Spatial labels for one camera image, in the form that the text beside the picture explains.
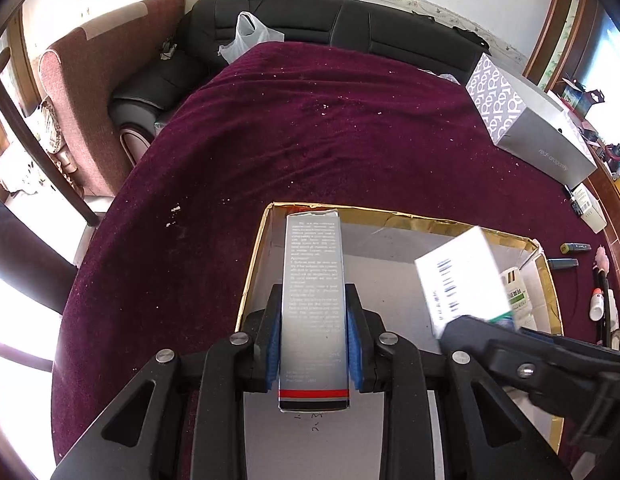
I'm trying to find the small white bottle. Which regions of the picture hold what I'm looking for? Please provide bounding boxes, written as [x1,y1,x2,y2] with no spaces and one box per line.
[588,287,606,322]

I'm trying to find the round woven cushion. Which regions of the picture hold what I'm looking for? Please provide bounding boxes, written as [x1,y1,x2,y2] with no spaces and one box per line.
[37,97,66,154]

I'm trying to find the cream white box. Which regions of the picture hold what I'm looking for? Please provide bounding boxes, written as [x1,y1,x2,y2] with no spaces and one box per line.
[570,183,609,234]

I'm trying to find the large grey patterned box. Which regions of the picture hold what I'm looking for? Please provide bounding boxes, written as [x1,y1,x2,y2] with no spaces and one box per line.
[465,52,599,186]

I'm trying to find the brown wooden cabinet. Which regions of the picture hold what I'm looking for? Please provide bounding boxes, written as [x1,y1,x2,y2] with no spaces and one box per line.
[522,0,620,291]

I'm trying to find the white barcode box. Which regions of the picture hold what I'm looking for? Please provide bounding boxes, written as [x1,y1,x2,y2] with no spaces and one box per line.
[414,226,514,337]

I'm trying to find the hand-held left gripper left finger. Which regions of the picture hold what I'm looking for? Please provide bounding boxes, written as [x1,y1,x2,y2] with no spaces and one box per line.
[50,282,283,480]

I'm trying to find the maroon velvet cloth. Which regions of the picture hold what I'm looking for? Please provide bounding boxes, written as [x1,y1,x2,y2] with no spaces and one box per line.
[50,41,620,471]

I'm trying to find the tall silver box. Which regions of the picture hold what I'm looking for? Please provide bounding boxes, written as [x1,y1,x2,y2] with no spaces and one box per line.
[277,211,351,412]

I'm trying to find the gold-rimmed cardboard box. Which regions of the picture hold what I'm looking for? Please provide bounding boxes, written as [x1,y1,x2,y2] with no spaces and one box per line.
[235,202,565,480]

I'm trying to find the white plastic bag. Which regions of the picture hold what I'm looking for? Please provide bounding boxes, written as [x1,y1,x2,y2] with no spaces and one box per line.
[218,11,285,65]

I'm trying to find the green and white box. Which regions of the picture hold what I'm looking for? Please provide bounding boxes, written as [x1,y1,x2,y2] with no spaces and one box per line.
[500,266,537,331]

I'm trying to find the black leather sofa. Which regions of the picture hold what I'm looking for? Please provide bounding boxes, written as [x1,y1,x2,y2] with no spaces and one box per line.
[108,0,492,162]

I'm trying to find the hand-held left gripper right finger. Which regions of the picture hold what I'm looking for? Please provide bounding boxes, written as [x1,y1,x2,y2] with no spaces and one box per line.
[344,282,573,480]

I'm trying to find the red fabric armchair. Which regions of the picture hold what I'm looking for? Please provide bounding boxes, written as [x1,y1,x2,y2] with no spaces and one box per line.
[38,0,187,199]

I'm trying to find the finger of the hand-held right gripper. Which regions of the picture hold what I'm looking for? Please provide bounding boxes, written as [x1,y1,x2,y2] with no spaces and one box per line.
[439,314,620,461]
[507,326,620,363]

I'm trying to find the long black box purple ends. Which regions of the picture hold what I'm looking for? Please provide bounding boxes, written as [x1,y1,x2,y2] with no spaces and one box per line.
[597,270,620,346]

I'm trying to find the dark wooden chair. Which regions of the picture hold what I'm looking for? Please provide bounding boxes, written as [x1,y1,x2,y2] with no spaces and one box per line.
[0,47,101,321]

